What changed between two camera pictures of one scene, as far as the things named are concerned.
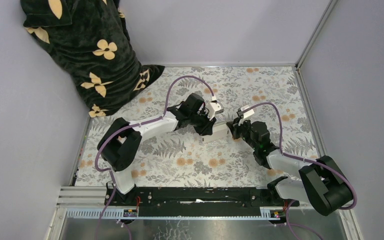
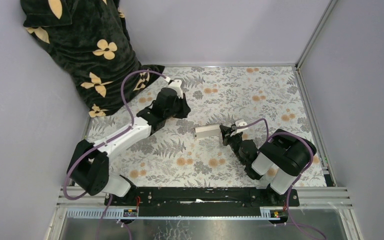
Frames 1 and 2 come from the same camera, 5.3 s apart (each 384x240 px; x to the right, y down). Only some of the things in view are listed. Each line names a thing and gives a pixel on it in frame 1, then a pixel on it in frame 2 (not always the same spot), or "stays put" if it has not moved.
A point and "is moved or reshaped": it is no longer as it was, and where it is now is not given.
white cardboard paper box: x=220 y=131 is moved or reshaped
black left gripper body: x=200 y=120 → x=178 y=110
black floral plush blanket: x=90 y=41 stays put
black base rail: x=196 y=197 stays put
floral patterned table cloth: x=176 y=156 stays put
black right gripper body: x=242 y=130 → x=234 y=141
